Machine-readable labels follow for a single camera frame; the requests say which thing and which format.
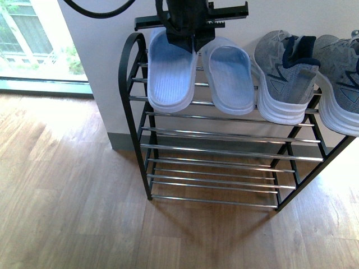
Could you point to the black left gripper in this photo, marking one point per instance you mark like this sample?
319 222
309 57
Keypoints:
199 16

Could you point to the light blue slipper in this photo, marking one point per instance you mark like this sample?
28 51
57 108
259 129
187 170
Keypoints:
228 70
171 74

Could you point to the grey knit sneaker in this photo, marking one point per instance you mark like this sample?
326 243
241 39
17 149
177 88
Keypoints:
287 72
338 106

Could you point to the black metal shoe rack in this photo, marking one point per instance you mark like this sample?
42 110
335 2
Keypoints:
203 157

